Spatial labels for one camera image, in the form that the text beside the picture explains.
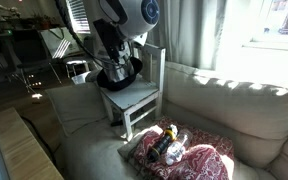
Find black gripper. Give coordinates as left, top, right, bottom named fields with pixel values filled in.
left=93, top=18, right=132, bottom=65

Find window blinds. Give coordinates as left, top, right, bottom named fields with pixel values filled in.
left=65, top=0, right=92, bottom=35

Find white round stool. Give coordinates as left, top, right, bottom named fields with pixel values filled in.
left=63, top=58, right=90, bottom=79

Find small white wooden chair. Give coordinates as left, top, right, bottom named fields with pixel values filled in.
left=99, top=43, right=167, bottom=143

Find beige square pillow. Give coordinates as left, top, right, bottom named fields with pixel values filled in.
left=45, top=81, right=109, bottom=138

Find small black object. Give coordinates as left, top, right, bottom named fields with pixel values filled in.
left=109, top=119, right=125, bottom=128

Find black office chair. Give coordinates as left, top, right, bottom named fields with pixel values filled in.
left=0, top=29, right=63, bottom=96

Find beige flat cushion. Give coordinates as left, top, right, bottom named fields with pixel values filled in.
left=117, top=124, right=165, bottom=176

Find clear plastic bottle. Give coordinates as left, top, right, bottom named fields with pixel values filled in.
left=164, top=128, right=194, bottom=167

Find light wooden table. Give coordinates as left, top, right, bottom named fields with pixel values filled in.
left=0, top=106, right=65, bottom=180

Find red patterned cloth cushion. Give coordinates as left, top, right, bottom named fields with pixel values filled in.
left=132, top=116, right=236, bottom=180

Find beige fabric sofa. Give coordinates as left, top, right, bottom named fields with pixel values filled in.
left=53, top=60, right=288, bottom=180

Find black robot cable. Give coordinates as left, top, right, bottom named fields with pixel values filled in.
left=55, top=0, right=118, bottom=68

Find white bag green handles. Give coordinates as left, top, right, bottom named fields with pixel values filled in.
left=38, top=26, right=82, bottom=60

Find black floor cable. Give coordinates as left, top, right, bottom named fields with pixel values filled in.
left=19, top=114, right=57, bottom=165

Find bright window frame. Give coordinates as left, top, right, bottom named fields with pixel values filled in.
left=243, top=0, right=288, bottom=53

